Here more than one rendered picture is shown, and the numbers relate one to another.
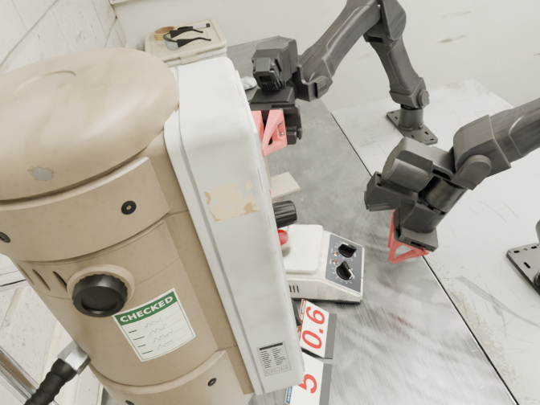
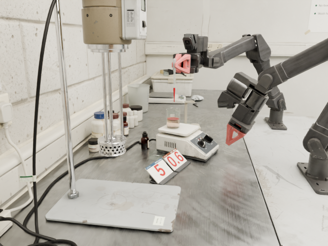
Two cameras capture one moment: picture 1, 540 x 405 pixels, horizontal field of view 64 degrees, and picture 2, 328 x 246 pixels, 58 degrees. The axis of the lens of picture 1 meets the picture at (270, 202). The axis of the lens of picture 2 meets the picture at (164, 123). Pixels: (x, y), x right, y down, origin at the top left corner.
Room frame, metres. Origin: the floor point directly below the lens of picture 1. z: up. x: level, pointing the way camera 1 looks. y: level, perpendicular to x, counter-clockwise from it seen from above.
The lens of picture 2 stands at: (-0.44, -0.17, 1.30)
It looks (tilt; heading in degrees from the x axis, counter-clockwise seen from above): 16 degrees down; 11
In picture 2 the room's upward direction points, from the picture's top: straight up
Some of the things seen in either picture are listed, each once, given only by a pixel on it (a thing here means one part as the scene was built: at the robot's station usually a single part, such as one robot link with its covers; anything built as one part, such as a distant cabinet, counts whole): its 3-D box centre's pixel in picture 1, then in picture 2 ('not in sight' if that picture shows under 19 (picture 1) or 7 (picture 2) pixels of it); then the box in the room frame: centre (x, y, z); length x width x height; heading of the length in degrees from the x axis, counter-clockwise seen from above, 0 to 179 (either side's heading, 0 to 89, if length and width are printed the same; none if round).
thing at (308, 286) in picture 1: (305, 263); (185, 140); (0.58, -0.04, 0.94); 0.22 x 0.13 x 0.08; 72
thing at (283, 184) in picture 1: (276, 166); (191, 114); (0.89, -0.03, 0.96); 0.08 x 0.08 x 0.13; 13
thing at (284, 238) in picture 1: (278, 238); (174, 118); (0.58, 0.00, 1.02); 0.06 x 0.05 x 0.08; 47
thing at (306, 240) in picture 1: (289, 247); (178, 128); (0.59, -0.02, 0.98); 0.12 x 0.12 x 0.01; 72
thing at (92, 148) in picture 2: not in sight; (94, 145); (0.51, 0.28, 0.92); 0.04 x 0.04 x 0.04
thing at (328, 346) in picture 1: (317, 328); (176, 159); (0.44, -0.04, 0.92); 0.09 x 0.06 x 0.04; 162
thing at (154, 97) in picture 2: not in sight; (166, 97); (1.47, 0.20, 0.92); 0.26 x 0.19 x 0.05; 97
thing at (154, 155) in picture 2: not in sight; (156, 155); (0.49, 0.04, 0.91); 0.06 x 0.06 x 0.02
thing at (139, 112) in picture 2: not in sight; (135, 113); (0.96, 0.26, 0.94); 0.07 x 0.07 x 0.07
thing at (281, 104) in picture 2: (411, 96); (276, 103); (1.03, -0.43, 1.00); 0.09 x 0.06 x 0.06; 38
